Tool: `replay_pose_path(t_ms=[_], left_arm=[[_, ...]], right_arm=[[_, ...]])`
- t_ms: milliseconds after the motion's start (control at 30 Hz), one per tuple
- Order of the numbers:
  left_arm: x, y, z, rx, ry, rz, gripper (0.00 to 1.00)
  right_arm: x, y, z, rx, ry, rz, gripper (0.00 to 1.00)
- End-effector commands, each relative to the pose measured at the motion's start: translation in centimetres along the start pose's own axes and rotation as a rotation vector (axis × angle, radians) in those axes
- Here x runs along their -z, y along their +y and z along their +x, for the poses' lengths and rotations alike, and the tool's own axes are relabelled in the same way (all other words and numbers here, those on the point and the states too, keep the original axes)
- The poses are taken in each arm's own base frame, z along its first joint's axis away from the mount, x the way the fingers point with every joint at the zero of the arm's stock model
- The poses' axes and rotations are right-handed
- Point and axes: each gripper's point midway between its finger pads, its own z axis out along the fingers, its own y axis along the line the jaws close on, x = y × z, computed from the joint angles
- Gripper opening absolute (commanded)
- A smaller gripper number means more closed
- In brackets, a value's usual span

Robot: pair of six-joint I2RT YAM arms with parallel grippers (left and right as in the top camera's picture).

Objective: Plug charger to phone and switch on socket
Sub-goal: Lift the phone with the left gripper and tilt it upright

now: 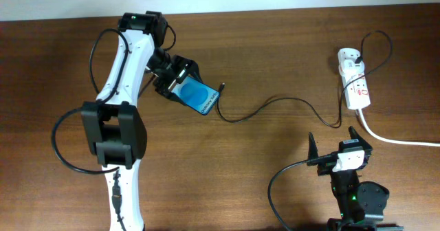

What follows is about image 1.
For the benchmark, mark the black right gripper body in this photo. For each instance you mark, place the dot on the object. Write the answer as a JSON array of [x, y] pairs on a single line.
[[325, 168]]

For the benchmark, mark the white charger plug adapter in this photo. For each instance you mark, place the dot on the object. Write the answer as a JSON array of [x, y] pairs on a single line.
[[348, 67]]

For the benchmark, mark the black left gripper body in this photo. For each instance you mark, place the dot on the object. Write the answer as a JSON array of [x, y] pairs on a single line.
[[169, 69]]

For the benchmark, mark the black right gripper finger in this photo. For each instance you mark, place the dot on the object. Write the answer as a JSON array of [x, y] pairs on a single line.
[[313, 151], [354, 135]]

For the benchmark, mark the white power strip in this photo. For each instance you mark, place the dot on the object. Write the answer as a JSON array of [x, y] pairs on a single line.
[[356, 90]]

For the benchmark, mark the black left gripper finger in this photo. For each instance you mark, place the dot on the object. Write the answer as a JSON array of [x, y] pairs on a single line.
[[193, 70], [174, 97]]

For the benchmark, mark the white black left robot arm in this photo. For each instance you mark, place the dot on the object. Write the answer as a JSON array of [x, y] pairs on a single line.
[[114, 129]]

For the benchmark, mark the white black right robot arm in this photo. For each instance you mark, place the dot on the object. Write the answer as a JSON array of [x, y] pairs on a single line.
[[361, 204]]

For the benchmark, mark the blue Galaxy smartphone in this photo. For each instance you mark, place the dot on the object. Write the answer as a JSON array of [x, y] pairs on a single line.
[[196, 95]]

